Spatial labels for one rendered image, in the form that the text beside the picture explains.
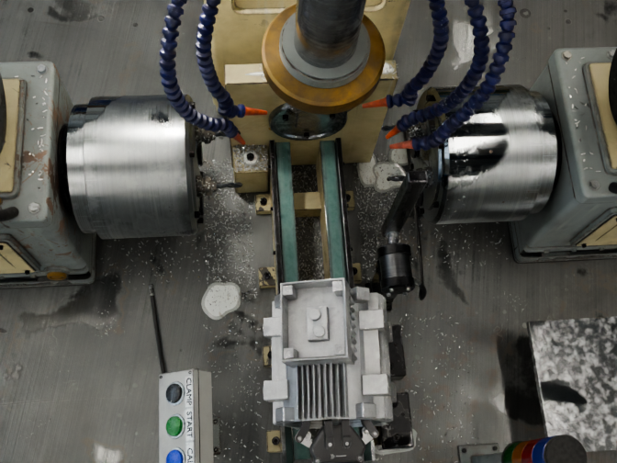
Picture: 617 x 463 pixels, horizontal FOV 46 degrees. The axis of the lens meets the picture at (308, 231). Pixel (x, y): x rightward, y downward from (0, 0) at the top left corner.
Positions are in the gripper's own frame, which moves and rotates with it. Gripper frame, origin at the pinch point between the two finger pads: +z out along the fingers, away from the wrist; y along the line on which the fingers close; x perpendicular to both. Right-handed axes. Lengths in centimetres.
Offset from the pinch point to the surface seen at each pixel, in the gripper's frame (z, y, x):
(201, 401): -6.6, 20.4, 3.9
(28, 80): 47, 47, 1
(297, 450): -15.8, 5.0, 17.7
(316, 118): 43.7, -1.5, 13.6
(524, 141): 32.7, -34.7, -1.5
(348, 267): 16.4, -6.5, 20.2
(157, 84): 63, 31, 39
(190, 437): -11.8, 22.1, 1.9
